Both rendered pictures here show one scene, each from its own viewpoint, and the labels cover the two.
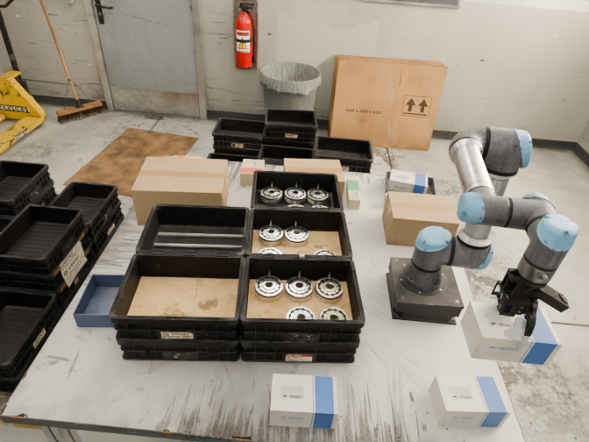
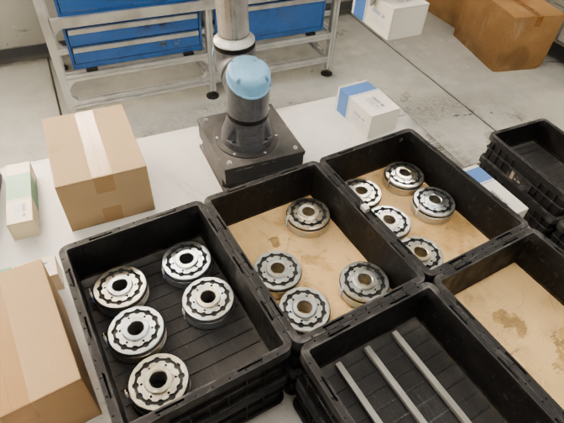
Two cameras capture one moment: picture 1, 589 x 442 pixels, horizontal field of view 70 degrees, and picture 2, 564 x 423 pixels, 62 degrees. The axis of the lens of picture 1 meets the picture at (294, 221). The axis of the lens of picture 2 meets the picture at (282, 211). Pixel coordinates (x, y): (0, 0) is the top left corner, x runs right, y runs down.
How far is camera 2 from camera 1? 1.76 m
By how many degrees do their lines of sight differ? 80
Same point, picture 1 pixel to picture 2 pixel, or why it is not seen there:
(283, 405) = (514, 201)
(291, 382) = not seen: hidden behind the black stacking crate
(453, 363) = (321, 127)
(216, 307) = (503, 309)
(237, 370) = not seen: hidden behind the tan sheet
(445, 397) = (389, 109)
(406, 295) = (289, 145)
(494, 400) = (362, 86)
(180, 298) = (542, 368)
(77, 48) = not seen: outside the picture
